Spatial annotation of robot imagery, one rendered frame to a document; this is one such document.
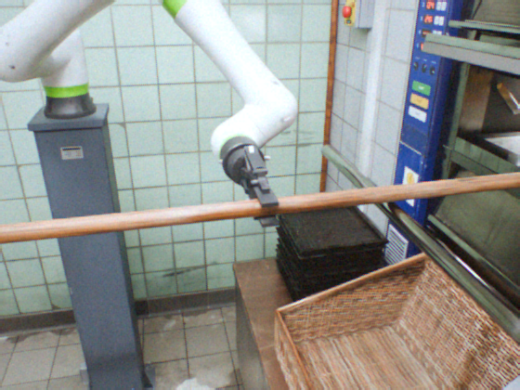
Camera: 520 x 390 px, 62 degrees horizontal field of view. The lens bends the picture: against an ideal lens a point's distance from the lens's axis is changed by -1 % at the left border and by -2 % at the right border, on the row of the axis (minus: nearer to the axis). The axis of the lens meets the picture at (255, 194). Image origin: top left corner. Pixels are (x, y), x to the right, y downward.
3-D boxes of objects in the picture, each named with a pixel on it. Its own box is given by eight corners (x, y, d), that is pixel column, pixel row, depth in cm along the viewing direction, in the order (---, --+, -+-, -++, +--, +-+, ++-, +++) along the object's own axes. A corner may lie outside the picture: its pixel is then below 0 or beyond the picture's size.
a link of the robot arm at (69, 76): (26, 97, 123) (10, 25, 114) (66, 86, 136) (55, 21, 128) (61, 101, 118) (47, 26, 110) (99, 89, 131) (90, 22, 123)
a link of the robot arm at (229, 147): (216, 175, 101) (214, 136, 97) (266, 171, 103) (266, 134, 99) (220, 186, 95) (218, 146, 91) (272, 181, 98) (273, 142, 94)
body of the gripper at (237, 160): (261, 144, 94) (271, 159, 85) (261, 180, 97) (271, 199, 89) (226, 147, 92) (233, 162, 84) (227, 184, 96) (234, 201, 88)
